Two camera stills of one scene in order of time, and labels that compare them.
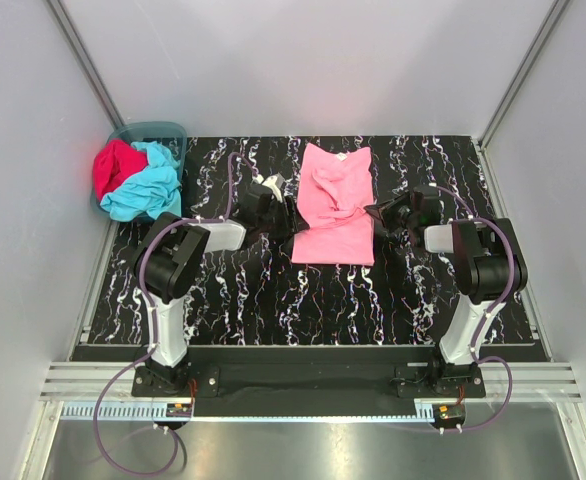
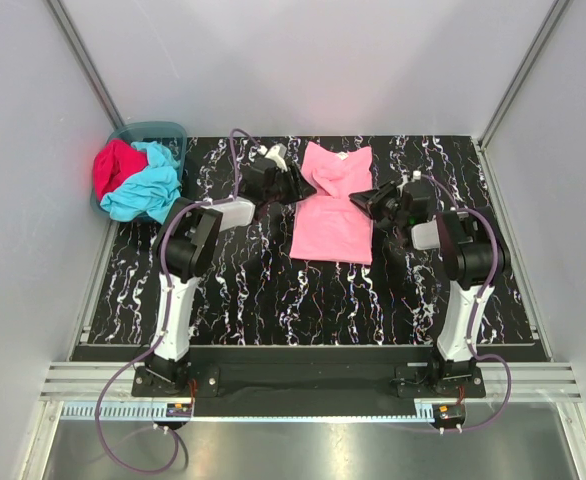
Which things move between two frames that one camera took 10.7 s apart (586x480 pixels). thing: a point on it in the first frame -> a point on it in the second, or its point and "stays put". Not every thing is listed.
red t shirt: [116, 161] stays put
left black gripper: [291, 224] -> [299, 189]
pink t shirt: [333, 189] stays put
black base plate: [309, 381] stays put
